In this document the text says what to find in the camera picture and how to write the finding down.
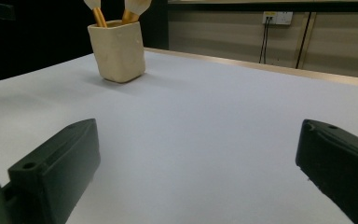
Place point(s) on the black horizontal bar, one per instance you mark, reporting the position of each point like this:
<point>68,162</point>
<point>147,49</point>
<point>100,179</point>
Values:
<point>230,6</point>

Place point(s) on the white table mat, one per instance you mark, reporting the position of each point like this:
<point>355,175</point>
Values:
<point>183,124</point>

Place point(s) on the white wall socket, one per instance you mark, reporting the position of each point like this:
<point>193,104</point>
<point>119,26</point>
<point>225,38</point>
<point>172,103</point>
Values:
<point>281,17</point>

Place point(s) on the dark curtain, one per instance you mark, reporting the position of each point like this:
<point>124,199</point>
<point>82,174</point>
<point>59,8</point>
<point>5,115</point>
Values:
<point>43,37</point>

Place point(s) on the large makeup brush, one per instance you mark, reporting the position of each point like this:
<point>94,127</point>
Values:
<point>135,7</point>

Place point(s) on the wooden table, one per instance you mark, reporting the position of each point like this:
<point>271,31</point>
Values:
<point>292,71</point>

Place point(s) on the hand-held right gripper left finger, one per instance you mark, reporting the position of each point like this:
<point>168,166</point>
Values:
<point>62,168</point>

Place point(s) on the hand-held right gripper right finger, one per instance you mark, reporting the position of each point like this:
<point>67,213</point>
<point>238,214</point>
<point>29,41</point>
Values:
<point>341,165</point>

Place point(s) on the beige square brush holder cup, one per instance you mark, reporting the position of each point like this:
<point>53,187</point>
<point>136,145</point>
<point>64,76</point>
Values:
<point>119,53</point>

